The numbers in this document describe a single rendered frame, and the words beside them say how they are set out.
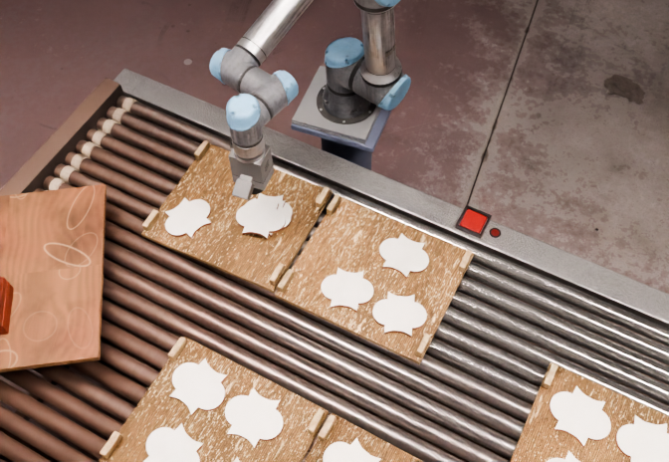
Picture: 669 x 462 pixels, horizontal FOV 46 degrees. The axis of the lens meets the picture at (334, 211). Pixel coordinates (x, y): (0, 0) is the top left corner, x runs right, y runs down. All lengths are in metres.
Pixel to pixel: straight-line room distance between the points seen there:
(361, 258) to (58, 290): 0.77
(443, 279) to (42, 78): 2.52
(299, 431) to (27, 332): 0.69
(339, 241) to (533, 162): 1.58
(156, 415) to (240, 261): 0.45
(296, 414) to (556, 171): 1.97
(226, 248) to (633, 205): 1.95
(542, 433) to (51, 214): 1.34
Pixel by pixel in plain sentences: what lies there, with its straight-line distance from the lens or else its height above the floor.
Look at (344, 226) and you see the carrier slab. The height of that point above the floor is 0.94.
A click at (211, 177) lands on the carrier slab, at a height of 0.94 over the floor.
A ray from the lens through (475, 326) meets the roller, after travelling 2.04.
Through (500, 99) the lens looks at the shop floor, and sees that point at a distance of 3.73.
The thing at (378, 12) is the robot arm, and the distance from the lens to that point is 1.99.
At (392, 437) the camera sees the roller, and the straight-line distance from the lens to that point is 1.91.
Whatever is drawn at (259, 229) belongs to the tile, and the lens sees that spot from 2.11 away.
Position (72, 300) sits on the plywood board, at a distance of 2.02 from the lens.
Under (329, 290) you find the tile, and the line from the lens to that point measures 2.03.
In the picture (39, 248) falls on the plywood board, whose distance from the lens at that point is 2.13.
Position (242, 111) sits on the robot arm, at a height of 1.42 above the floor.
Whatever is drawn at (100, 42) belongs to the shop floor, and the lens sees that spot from 4.12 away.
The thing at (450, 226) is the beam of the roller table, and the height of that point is 0.92.
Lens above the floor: 2.74
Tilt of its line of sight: 56 degrees down
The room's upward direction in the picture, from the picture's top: 2 degrees counter-clockwise
